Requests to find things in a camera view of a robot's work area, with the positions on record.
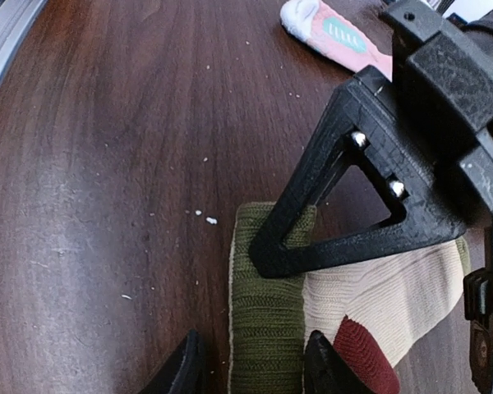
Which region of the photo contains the pink patterned sock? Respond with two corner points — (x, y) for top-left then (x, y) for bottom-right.
(279, 0), (393, 79)

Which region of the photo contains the aluminium front rail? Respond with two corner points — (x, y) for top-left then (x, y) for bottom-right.
(0, 0), (47, 84)

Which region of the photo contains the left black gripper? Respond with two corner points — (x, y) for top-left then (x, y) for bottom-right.
(249, 1), (493, 393)

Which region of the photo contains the striped beige maroon sock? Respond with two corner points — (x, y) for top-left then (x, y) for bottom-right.
(228, 202), (471, 393)

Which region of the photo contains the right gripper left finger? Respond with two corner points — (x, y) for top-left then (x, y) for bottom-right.
(139, 329), (206, 394)

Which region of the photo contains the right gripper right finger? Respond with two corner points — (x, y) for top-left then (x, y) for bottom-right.
(303, 330), (370, 394)

